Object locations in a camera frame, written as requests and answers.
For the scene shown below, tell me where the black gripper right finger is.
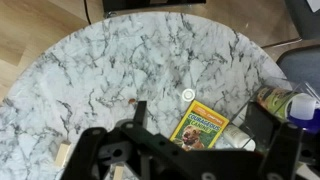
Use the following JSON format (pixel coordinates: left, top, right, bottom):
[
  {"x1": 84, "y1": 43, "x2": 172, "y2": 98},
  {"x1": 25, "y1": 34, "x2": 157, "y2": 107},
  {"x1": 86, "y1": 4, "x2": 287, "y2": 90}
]
[{"x1": 244, "y1": 101, "x2": 282, "y2": 153}]

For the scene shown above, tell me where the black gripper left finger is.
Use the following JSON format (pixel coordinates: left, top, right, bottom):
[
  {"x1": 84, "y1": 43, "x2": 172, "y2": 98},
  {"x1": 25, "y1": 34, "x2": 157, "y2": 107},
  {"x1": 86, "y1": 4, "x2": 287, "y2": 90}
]
[{"x1": 133, "y1": 100, "x2": 148, "y2": 128}]

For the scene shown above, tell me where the small wooden block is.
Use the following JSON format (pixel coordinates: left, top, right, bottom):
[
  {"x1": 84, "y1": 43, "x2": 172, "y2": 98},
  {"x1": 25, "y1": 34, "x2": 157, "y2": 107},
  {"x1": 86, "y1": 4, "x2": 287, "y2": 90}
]
[
  {"x1": 54, "y1": 141, "x2": 73, "y2": 168},
  {"x1": 112, "y1": 164, "x2": 125, "y2": 180}
]

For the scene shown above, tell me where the plain white bottle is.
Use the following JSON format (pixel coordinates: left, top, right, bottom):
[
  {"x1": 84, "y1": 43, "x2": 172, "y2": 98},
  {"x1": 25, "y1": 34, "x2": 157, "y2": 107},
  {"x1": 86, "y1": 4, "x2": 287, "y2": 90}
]
[{"x1": 221, "y1": 123, "x2": 257, "y2": 152}]

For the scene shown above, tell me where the green label jar blue lid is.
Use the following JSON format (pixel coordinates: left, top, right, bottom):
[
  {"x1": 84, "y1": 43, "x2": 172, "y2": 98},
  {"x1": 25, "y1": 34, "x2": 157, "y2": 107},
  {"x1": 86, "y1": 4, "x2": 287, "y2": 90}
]
[{"x1": 255, "y1": 85, "x2": 320, "y2": 134}]

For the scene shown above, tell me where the yellow dog picture book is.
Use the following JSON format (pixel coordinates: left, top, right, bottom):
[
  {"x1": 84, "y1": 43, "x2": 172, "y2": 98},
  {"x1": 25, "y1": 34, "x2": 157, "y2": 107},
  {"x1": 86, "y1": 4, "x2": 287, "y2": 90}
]
[{"x1": 169, "y1": 99, "x2": 230, "y2": 152}]

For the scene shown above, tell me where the grey office chair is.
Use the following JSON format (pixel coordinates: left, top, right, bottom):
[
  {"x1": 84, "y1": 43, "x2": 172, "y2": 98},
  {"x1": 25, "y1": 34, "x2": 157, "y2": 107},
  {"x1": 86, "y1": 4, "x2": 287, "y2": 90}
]
[{"x1": 275, "y1": 44, "x2": 320, "y2": 96}]

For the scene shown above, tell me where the dark grey panel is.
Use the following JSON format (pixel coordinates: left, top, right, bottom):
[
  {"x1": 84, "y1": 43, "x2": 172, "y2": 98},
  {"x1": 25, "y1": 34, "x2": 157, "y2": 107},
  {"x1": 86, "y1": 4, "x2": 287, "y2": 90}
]
[{"x1": 284, "y1": 0, "x2": 320, "y2": 41}]

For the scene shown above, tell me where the white paper sheet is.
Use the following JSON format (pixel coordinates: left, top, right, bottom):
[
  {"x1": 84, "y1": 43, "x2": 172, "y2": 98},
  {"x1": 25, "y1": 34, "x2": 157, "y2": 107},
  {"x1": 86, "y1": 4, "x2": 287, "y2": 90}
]
[{"x1": 305, "y1": 0, "x2": 320, "y2": 14}]

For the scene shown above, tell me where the thin black floor cable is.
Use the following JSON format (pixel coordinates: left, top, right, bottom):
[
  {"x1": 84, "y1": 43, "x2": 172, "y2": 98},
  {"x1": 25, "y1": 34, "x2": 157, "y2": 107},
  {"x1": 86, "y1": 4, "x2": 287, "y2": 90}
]
[{"x1": 83, "y1": 0, "x2": 93, "y2": 25}]

